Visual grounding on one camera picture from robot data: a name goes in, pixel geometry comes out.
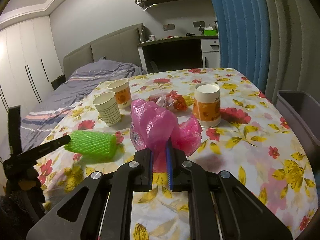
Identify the white wardrobe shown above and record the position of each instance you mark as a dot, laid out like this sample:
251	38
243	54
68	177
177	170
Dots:
29	64

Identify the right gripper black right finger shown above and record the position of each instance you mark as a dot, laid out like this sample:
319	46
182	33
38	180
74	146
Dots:
220	207

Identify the dark desk with drawers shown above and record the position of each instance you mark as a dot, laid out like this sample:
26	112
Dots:
180	52

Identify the blue and grey curtain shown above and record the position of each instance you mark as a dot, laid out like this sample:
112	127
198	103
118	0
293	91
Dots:
274	43

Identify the green foam net sleeve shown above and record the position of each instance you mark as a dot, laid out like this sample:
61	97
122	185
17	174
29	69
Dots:
93	145

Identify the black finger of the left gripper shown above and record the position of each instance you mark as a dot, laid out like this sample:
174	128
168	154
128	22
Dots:
27	159

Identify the pink plastic bag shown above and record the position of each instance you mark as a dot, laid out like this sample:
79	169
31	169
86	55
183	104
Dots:
152	126

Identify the orange lidded paper cup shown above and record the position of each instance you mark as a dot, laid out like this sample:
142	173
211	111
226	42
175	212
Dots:
206	106

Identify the floral tablecloth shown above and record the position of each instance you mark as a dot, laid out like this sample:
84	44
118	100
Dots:
253	142

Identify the crumpled red snack wrapper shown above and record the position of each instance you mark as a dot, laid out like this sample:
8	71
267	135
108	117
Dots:
172	102

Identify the white grid paper cup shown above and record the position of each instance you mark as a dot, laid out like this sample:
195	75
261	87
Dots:
107	107

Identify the orange printed paper cup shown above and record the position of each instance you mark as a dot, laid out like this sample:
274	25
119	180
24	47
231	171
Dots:
121	88

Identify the grey padded headboard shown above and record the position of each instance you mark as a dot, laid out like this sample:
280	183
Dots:
120	45

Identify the grey striped bed quilt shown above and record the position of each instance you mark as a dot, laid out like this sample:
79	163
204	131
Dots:
45	116

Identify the white mug on desk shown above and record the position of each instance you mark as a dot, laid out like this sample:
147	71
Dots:
152	37

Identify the grey plastic trash bin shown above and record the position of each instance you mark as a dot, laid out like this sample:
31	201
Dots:
301	111

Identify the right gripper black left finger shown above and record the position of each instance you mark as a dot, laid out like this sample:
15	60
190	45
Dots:
100	206

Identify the green box on desk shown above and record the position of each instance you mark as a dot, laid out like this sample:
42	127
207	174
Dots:
210	32

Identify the black bedside stool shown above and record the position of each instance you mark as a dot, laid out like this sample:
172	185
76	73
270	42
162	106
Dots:
58	81

